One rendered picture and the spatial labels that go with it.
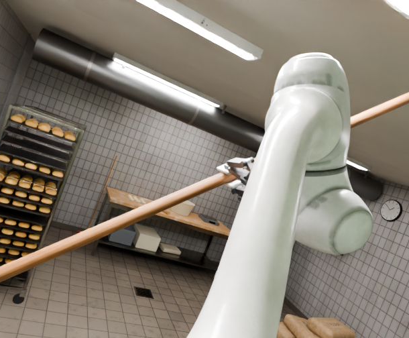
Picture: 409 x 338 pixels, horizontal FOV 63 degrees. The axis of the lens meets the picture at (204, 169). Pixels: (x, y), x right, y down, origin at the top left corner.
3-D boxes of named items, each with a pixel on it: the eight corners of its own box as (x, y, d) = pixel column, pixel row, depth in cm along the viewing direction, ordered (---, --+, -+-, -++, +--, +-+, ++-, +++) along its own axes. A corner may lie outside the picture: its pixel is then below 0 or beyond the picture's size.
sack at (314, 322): (328, 346, 385) (333, 334, 384) (303, 326, 414) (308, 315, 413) (353, 344, 423) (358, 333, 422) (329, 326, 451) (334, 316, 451)
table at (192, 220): (88, 255, 489) (110, 198, 485) (87, 236, 562) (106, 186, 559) (217, 284, 572) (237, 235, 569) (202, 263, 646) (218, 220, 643)
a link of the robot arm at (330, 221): (316, 224, 63) (314, 155, 60) (386, 258, 48) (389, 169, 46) (265, 236, 59) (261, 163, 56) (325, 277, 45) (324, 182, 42)
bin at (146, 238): (135, 247, 526) (140, 233, 525) (129, 235, 571) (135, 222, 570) (155, 252, 540) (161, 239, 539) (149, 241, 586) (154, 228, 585)
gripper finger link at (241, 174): (249, 190, 70) (248, 184, 69) (225, 172, 80) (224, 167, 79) (265, 183, 71) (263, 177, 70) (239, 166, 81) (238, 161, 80)
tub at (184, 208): (170, 212, 549) (175, 200, 548) (164, 205, 589) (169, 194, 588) (194, 219, 565) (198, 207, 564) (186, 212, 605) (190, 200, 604)
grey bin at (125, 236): (108, 241, 510) (113, 226, 509) (106, 229, 556) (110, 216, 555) (131, 246, 523) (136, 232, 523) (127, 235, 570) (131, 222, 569)
